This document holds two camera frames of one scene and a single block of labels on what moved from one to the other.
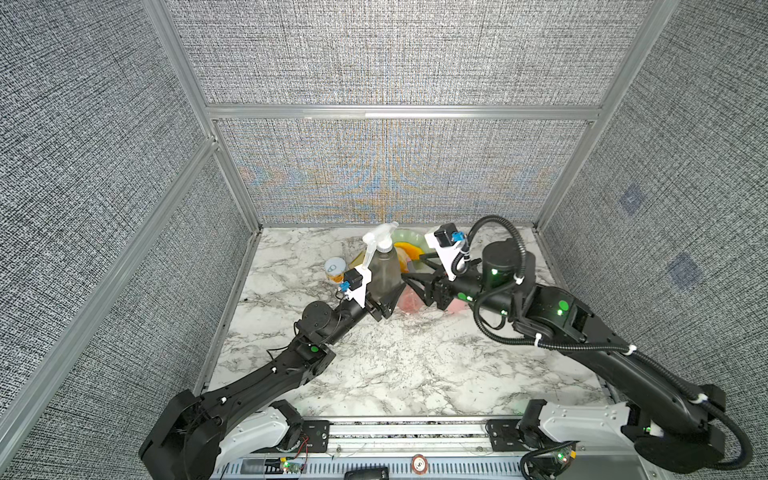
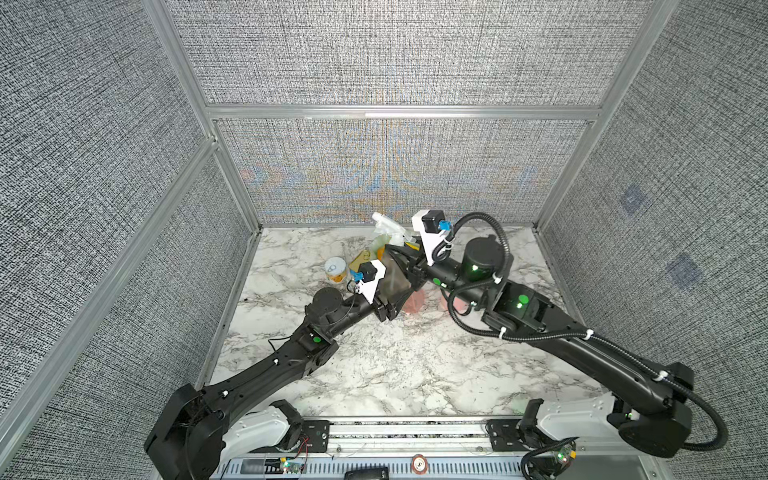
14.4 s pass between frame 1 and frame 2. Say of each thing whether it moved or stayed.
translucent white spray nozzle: moved
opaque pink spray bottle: stayed
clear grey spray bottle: stayed
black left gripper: stayed
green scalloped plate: moved
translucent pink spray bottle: stayed
